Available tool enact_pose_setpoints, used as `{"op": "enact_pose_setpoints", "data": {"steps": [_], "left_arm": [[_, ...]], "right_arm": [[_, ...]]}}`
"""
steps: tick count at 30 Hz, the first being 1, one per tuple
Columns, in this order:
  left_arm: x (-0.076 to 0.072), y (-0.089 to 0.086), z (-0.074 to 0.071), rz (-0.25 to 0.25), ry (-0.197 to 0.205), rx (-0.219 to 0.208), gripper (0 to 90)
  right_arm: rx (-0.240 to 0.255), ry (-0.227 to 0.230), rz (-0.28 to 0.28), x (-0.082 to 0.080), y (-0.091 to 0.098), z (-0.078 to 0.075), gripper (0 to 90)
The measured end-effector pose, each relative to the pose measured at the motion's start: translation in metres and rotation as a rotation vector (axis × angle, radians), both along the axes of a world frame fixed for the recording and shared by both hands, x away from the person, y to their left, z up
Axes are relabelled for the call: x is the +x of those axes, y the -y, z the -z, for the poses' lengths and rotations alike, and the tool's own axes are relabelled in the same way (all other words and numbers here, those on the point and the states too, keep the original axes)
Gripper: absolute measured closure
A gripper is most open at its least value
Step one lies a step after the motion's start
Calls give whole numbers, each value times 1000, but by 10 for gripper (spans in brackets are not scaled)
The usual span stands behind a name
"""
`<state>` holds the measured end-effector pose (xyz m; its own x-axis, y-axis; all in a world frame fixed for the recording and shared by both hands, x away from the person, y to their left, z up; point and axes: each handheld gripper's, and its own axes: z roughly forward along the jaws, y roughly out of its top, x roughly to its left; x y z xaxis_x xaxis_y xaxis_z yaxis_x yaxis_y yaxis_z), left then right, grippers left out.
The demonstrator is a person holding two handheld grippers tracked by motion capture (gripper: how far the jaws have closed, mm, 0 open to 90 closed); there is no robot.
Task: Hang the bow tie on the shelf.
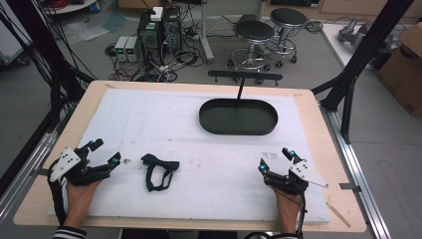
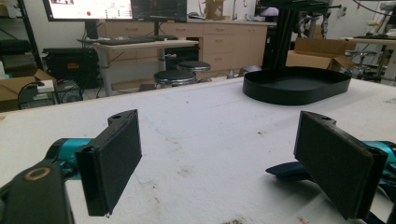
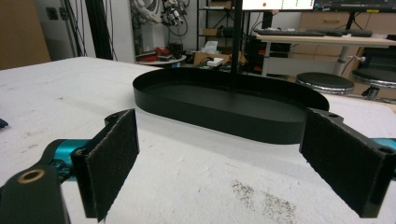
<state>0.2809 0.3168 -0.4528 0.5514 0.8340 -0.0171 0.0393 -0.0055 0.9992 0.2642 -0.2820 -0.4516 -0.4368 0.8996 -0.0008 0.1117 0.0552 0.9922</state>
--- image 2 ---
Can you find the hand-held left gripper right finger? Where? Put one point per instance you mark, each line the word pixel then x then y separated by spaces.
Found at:
pixel 334 168

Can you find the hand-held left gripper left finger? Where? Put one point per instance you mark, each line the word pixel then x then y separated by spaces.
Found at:
pixel 112 168

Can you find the dark blue cloth bag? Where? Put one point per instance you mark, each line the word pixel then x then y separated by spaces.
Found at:
pixel 288 172

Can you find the black oval tray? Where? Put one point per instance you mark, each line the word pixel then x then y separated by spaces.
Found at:
pixel 280 95

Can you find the dark electronic device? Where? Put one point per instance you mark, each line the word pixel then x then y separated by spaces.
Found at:
pixel 37 98

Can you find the white power adapter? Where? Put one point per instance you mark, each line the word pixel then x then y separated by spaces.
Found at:
pixel 45 86

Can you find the black equipment case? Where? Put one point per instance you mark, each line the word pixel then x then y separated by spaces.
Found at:
pixel 70 67

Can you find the black round stool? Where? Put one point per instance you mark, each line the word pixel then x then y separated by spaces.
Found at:
pixel 174 76
pixel 193 66

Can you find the large cardboard box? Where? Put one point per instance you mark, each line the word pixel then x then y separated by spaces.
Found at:
pixel 314 54

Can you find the light wooden desk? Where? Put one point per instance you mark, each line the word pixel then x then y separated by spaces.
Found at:
pixel 146 45

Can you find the black keyboard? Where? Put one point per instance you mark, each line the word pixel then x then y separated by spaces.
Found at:
pixel 124 41

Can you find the open cardboard box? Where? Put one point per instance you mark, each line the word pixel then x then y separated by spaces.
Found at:
pixel 12 85

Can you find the wooden side table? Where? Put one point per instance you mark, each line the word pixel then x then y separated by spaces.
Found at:
pixel 373 41

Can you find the black metal stand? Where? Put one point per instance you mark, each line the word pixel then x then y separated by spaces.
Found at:
pixel 281 37

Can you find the black slanted pole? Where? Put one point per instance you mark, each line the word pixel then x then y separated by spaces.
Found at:
pixel 30 34

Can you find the monitor with white screen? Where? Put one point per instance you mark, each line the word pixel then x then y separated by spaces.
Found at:
pixel 90 9

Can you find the light wooden cabinet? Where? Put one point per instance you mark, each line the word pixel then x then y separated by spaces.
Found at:
pixel 232 43

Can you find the monitor with dark screen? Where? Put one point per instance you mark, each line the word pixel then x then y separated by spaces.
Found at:
pixel 158 10

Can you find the small cardboard box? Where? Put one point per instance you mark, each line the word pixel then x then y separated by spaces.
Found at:
pixel 214 10

